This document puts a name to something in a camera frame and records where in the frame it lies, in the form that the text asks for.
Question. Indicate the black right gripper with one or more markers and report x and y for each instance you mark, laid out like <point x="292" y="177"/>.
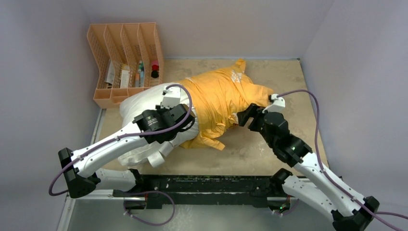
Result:
<point x="253" y="111"/>

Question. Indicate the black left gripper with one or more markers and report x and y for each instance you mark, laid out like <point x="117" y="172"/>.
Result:
<point x="159" y="110"/>

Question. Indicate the white pillow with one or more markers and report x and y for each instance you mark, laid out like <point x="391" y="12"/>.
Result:
<point x="153" y="153"/>

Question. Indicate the orange Mickey Mouse pillowcase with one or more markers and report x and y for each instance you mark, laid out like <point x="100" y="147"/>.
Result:
<point x="217" y="97"/>

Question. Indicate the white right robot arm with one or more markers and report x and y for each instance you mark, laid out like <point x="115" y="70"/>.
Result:
<point x="347" y="209"/>

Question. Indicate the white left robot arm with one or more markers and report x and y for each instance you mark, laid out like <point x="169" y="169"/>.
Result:
<point x="83" y="169"/>

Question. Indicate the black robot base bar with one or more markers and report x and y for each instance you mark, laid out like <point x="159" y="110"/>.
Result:
<point x="256" y="191"/>

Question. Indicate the teal and orange tube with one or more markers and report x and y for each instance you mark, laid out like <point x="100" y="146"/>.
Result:
<point x="139" y="78"/>

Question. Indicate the red and black bottle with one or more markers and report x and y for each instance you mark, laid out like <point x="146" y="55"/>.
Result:
<point x="155" y="69"/>

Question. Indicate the beige paper card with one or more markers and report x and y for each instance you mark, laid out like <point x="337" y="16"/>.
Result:
<point x="124" y="76"/>

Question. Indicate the white paper booklet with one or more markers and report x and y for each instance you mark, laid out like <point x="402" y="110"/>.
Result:
<point x="110" y="75"/>

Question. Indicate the pink plastic file organizer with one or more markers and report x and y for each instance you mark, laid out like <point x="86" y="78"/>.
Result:
<point x="125" y="43"/>

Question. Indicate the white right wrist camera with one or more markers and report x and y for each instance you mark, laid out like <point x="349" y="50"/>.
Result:
<point x="276" y="104"/>

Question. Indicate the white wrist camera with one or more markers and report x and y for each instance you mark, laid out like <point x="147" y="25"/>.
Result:
<point x="276" y="104"/>
<point x="171" y="97"/>

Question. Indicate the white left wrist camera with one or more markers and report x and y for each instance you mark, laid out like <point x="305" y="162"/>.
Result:
<point x="171" y="97"/>

